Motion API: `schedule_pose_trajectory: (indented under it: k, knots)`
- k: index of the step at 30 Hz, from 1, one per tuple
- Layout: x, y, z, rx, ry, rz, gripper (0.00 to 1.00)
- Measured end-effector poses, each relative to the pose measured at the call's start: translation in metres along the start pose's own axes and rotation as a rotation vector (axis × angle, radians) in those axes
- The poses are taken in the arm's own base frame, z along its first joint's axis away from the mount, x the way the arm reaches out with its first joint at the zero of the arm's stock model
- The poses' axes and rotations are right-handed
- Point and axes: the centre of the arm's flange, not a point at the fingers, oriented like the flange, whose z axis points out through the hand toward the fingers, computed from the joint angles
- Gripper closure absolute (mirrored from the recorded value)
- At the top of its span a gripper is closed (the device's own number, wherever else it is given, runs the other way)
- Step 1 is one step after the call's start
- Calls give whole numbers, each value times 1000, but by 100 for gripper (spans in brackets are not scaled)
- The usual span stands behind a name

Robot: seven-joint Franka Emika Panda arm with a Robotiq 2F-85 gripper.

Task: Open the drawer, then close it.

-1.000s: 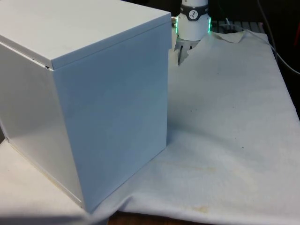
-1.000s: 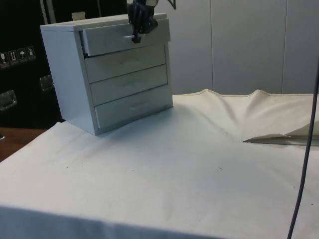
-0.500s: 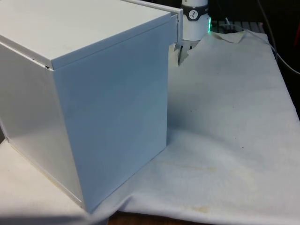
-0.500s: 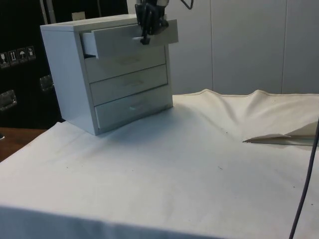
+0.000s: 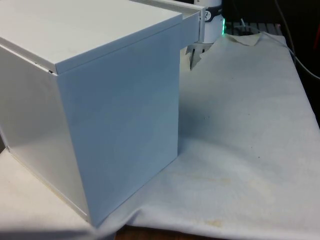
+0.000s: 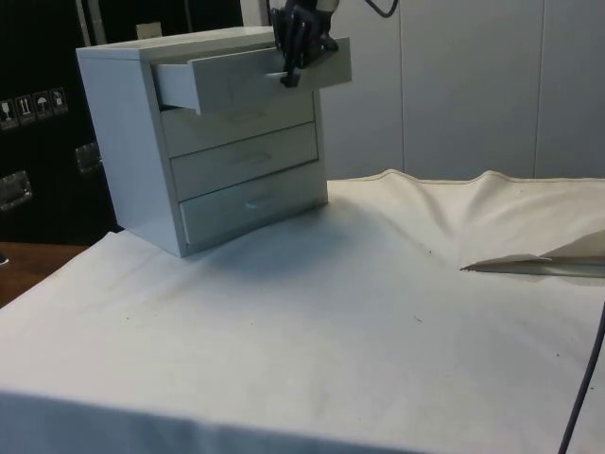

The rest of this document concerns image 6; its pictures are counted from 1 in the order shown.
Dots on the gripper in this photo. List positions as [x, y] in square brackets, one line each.
[300, 4]

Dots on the white drawer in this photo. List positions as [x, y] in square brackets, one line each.
[236, 85]

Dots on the white chest of drawers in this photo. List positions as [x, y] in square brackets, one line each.
[123, 142]

